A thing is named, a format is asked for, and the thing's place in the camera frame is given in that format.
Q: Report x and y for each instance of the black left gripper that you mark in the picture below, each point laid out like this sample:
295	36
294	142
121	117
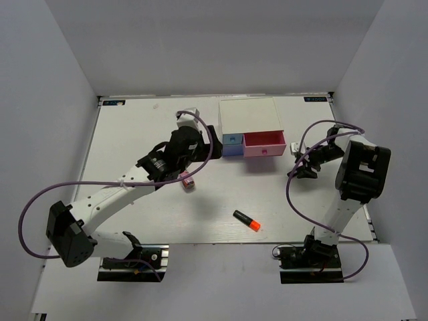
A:
205	151

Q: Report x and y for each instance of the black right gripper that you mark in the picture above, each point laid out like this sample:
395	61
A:
307	172

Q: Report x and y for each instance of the light blue small drawer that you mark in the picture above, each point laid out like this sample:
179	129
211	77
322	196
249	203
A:
232	139

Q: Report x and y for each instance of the pink small drawer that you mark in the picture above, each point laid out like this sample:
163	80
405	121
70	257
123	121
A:
263	144

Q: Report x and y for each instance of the orange highlighter marker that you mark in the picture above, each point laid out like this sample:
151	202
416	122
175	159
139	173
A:
248	221

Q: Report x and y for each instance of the white mini drawer cabinet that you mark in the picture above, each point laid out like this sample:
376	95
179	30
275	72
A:
246	115

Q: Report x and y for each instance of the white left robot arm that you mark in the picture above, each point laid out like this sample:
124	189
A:
73	229

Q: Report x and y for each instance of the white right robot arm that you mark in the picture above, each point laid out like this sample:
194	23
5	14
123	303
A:
360	178

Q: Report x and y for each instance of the pink tube of erasers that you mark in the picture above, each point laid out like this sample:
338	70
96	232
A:
188	183

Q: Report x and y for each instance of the blue wide bottom drawer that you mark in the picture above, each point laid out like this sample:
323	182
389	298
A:
232	150

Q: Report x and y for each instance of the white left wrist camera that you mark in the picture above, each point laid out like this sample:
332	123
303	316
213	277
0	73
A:
189	120

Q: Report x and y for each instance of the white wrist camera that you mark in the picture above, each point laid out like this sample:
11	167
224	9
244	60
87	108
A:
295	148
189	120

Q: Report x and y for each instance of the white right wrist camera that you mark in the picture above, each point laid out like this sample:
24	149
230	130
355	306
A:
295	148

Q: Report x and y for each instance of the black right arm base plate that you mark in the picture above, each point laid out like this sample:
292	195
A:
298	267

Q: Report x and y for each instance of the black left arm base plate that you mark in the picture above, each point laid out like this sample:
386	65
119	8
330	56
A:
148	265

